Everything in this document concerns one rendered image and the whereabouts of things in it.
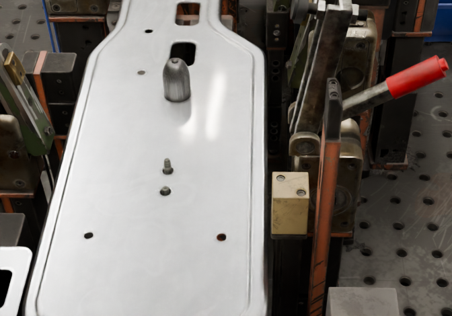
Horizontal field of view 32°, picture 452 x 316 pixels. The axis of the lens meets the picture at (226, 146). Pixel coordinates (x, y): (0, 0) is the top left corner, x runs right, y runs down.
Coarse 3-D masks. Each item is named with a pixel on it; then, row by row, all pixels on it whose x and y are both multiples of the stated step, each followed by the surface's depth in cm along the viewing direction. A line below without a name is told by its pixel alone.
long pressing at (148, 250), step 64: (128, 0) 106; (192, 0) 105; (128, 64) 95; (256, 64) 94; (128, 128) 87; (192, 128) 87; (256, 128) 86; (64, 192) 80; (128, 192) 80; (192, 192) 80; (256, 192) 79; (64, 256) 74; (128, 256) 74; (192, 256) 74; (256, 256) 73
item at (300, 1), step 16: (304, 0) 66; (320, 0) 67; (336, 0) 67; (304, 16) 67; (320, 16) 67; (336, 16) 66; (352, 16) 67; (320, 32) 68; (336, 32) 67; (320, 48) 68; (336, 48) 68; (320, 64) 69; (336, 64) 69; (304, 80) 74; (320, 80) 71; (304, 96) 72; (320, 96) 72; (304, 112) 73; (320, 112) 73; (304, 128) 75
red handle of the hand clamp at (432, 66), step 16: (416, 64) 72; (432, 64) 70; (400, 80) 72; (416, 80) 71; (432, 80) 71; (352, 96) 75; (368, 96) 73; (384, 96) 73; (400, 96) 73; (352, 112) 74; (320, 128) 76
